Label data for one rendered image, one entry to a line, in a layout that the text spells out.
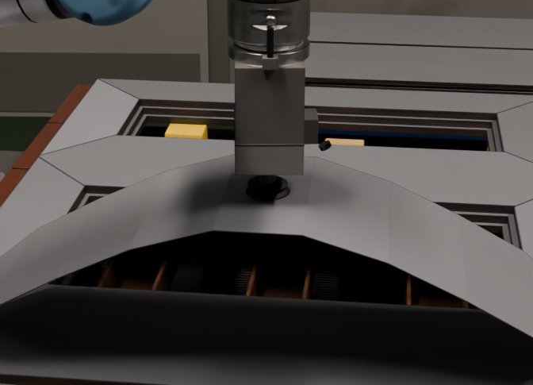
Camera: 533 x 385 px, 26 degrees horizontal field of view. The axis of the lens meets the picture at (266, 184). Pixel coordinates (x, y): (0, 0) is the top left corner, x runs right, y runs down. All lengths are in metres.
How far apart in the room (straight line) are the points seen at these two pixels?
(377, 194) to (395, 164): 0.45
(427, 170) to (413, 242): 0.50
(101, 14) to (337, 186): 0.36
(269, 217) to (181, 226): 0.08
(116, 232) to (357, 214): 0.23
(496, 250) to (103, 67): 3.03
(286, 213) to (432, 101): 0.81
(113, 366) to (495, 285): 0.38
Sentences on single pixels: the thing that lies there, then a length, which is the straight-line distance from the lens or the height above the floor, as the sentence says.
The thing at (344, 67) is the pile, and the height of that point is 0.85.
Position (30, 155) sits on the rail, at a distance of 1.72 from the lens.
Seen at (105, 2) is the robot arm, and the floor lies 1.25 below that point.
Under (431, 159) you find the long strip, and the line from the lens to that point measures 1.63.
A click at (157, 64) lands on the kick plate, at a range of 4.08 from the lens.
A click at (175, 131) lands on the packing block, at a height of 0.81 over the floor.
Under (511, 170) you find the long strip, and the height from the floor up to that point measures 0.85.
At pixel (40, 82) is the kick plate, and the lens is 4.17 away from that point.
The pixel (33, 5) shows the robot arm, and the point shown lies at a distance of 0.93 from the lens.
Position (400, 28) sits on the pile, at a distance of 2.21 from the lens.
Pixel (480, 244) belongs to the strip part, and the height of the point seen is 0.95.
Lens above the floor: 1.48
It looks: 24 degrees down
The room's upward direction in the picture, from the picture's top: straight up
